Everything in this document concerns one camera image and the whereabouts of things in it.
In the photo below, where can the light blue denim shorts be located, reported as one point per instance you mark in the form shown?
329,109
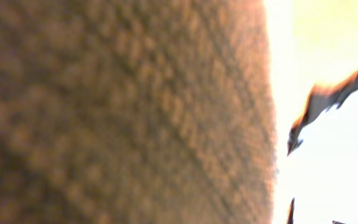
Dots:
135,111

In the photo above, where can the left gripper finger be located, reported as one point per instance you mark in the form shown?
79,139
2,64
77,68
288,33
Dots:
321,98

